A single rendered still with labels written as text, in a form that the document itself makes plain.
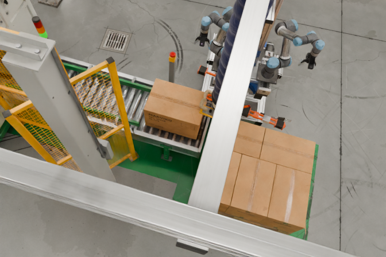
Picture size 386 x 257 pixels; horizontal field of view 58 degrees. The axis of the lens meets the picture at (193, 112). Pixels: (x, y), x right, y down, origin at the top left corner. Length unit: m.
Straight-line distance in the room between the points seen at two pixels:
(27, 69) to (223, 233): 0.97
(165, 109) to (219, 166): 2.46
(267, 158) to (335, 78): 2.01
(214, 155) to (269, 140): 2.89
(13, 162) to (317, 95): 4.58
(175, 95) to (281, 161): 1.39
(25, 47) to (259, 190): 2.92
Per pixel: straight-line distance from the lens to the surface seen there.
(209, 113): 3.46
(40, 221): 4.45
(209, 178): 1.17
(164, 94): 3.68
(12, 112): 2.50
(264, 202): 3.84
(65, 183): 1.04
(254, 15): 1.56
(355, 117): 5.32
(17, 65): 1.52
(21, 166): 1.08
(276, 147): 4.07
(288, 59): 3.75
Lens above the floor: 4.17
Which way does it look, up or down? 64 degrees down
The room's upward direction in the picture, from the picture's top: 10 degrees clockwise
